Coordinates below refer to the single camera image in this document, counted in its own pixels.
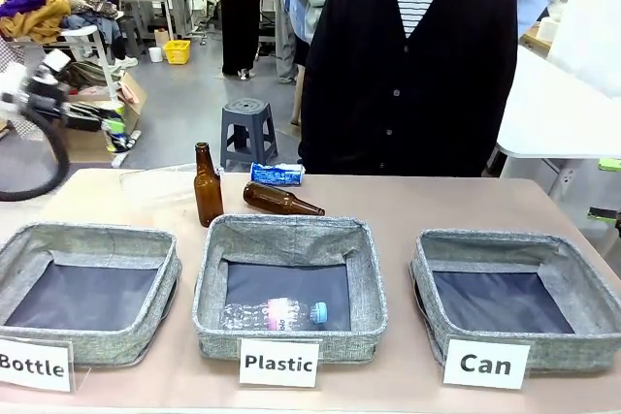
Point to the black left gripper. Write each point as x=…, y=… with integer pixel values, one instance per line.
x=82, y=118

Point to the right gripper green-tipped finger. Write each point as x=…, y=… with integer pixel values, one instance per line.
x=611, y=165
x=606, y=215

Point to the large clear plastic bottle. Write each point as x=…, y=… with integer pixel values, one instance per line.
x=160, y=186

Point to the brown glass bottle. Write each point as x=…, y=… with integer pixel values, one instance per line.
x=207, y=196
x=271, y=198

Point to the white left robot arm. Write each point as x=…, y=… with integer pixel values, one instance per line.
x=19, y=77

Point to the grey fabric basket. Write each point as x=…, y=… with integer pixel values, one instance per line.
x=87, y=288
x=291, y=283
x=509, y=288

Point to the crushed blue can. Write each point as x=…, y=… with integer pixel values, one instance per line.
x=276, y=175

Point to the white Can label sign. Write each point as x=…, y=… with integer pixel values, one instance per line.
x=485, y=364

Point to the cardboard box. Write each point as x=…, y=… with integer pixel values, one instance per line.
x=97, y=142

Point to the white side table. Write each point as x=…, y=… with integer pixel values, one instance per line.
x=553, y=108

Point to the small white bucket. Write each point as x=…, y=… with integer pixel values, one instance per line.
x=155, y=54

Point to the yellow plastic crate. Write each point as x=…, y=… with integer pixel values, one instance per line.
x=177, y=51

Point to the grey plastic stool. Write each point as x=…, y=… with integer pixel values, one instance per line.
x=247, y=130

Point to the pile of colourful clothes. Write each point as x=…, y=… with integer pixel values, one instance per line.
x=43, y=7

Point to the person in dark trousers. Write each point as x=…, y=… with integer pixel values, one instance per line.
x=240, y=7

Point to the person in black cardigan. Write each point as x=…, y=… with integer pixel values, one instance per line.
x=407, y=84

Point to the small blue-capped plastic bottle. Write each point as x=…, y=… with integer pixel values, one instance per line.
x=276, y=314

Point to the white Bottle label sign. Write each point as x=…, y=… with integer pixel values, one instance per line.
x=34, y=364

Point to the white Plastic label sign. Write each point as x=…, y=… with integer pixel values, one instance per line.
x=279, y=363

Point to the white metal rack frame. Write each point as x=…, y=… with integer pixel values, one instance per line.
x=94, y=50

